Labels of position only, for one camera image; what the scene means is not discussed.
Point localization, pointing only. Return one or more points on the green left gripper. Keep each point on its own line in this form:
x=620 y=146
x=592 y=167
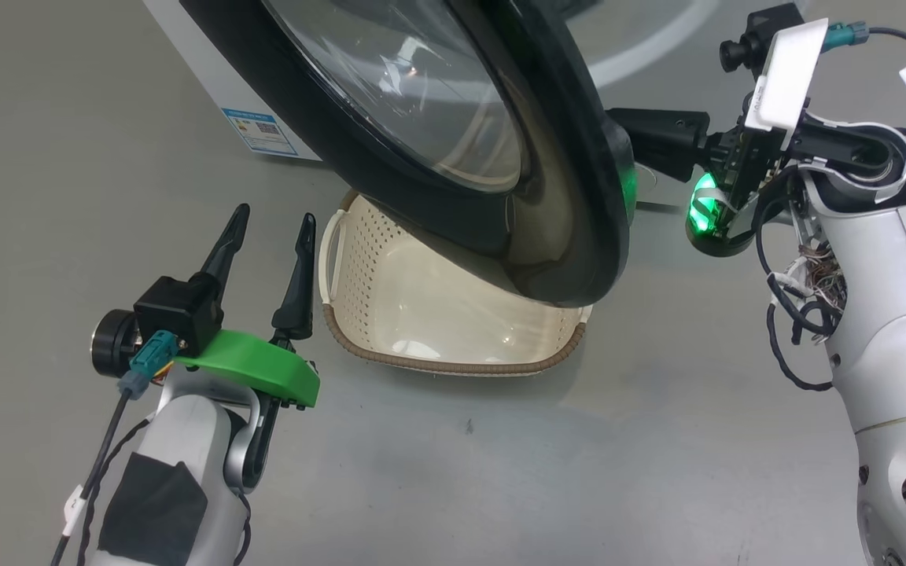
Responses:
x=264 y=365

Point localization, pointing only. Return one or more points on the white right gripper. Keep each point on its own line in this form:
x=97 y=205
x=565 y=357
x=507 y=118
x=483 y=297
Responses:
x=787 y=71

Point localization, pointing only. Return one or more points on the black round washing machine door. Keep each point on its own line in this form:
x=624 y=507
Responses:
x=563 y=196

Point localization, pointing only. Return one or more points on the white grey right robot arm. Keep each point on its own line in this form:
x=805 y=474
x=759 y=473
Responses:
x=893 y=330

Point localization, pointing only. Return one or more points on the cream perforated laundry basket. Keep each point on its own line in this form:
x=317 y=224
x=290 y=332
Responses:
x=421 y=314

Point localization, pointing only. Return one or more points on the blue energy label sticker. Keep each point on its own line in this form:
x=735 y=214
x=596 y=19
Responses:
x=260 y=132

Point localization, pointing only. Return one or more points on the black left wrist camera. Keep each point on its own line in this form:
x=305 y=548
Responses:
x=178 y=306

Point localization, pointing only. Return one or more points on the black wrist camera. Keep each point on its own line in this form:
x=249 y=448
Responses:
x=178 y=306
x=760 y=35

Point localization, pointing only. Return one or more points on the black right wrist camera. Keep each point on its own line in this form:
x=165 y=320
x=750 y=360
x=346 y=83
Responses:
x=760 y=35

